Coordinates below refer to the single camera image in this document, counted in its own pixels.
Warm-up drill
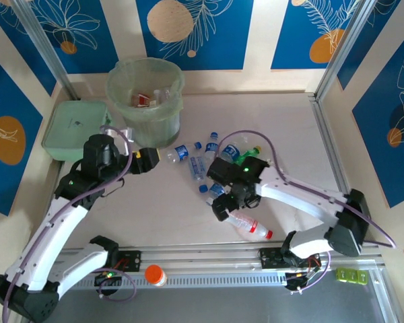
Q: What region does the red orange juice bottle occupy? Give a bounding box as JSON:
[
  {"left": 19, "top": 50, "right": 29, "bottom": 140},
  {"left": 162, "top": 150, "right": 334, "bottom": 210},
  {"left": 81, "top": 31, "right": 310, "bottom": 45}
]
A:
[{"left": 131, "top": 93, "right": 156, "bottom": 108}]

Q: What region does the orange lid jar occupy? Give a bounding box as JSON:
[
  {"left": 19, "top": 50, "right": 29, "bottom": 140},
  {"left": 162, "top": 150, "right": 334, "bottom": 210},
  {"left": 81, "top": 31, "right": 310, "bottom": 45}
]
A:
[{"left": 144, "top": 264, "right": 168, "bottom": 287}]

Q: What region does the grey metal sheet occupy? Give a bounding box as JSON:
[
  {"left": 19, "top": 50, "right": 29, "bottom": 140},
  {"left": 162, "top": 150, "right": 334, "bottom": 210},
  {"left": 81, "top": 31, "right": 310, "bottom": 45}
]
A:
[{"left": 6, "top": 285, "right": 401, "bottom": 323}]

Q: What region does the clear square bottle white cap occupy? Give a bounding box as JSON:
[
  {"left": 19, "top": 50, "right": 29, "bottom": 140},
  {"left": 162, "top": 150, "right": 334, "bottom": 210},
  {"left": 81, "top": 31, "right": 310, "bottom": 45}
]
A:
[{"left": 153, "top": 87, "right": 172, "bottom": 102}]

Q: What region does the aluminium frame post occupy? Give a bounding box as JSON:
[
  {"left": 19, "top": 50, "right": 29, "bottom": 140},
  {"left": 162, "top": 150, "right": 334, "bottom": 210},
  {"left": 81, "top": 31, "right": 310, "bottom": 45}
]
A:
[
  {"left": 314, "top": 0, "right": 381, "bottom": 102},
  {"left": 11, "top": 0, "right": 81, "bottom": 101}
]

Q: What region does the clear bottle red cap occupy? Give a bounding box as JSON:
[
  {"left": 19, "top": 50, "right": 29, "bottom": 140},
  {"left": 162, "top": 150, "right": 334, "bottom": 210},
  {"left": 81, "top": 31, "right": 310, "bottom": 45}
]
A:
[{"left": 226, "top": 209, "right": 275, "bottom": 241}]

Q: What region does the mesh bin with green bag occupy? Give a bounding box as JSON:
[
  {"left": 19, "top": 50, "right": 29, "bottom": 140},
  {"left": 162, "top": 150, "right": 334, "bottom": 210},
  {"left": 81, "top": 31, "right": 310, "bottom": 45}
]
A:
[{"left": 106, "top": 57, "right": 186, "bottom": 149}]

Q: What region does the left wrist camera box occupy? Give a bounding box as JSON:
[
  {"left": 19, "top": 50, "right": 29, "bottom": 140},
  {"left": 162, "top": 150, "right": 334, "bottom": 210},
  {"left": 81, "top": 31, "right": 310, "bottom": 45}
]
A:
[{"left": 116, "top": 127, "right": 137, "bottom": 144}]

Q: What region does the soda water bottle blue cap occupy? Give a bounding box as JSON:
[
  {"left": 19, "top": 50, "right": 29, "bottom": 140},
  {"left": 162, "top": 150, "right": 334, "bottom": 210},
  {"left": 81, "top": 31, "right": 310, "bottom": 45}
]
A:
[{"left": 187, "top": 155, "right": 209, "bottom": 194}]

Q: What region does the long aluminium base rail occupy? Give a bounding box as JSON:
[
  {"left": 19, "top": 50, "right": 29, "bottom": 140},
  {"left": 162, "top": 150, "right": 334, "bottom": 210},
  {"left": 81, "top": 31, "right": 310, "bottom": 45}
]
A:
[{"left": 15, "top": 242, "right": 388, "bottom": 279}]

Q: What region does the pale green lunch box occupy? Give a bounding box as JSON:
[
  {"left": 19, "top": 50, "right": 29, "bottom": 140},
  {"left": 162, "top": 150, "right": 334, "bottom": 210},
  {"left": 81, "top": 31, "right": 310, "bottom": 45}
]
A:
[{"left": 41, "top": 100, "right": 112, "bottom": 162}]

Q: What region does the small black controller board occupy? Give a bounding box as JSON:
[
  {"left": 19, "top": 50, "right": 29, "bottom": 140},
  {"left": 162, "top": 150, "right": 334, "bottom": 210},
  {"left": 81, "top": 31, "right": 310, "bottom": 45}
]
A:
[
  {"left": 285, "top": 268, "right": 323, "bottom": 293},
  {"left": 94, "top": 268, "right": 122, "bottom": 287}
]

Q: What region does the grey slotted cable duct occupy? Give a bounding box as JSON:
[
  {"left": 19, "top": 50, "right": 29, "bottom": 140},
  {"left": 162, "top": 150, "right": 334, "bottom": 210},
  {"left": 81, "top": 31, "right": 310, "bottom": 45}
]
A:
[{"left": 28, "top": 275, "right": 289, "bottom": 291}]

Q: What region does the blue-label water bottle blue cap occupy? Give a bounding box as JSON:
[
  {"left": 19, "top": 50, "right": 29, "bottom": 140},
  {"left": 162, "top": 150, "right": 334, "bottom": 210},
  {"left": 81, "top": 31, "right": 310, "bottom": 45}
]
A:
[
  {"left": 166, "top": 141, "right": 203, "bottom": 164},
  {"left": 204, "top": 131, "right": 221, "bottom": 162}
]

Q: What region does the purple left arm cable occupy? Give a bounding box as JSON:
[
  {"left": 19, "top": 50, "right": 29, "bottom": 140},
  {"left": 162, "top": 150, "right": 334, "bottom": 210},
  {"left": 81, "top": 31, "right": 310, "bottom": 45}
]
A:
[{"left": 1, "top": 124, "right": 138, "bottom": 319}]

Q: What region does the aluminium side rail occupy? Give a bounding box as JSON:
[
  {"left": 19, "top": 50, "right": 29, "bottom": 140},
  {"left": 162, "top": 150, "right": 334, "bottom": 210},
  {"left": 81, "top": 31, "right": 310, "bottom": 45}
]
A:
[{"left": 308, "top": 92, "right": 366, "bottom": 243}]

